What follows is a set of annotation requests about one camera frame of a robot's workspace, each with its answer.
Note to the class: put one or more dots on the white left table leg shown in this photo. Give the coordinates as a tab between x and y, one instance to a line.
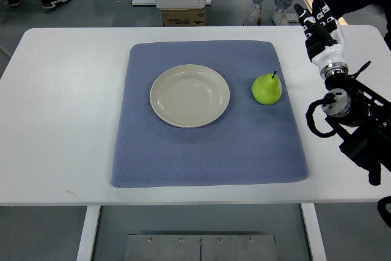
89	231

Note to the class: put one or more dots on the white right table leg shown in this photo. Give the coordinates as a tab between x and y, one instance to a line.
313	232

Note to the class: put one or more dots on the blue woven table mat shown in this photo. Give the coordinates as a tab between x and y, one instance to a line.
249	144

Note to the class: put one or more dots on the cream round plate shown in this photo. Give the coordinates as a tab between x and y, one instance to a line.
189	96

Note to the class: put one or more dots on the white table leg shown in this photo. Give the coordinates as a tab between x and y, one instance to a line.
313	232
89	231

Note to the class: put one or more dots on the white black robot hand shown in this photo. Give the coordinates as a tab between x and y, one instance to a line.
324	38

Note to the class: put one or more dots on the brown cardboard box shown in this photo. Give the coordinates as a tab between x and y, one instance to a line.
184	17

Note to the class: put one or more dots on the green pear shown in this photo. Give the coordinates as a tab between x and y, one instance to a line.
267	89

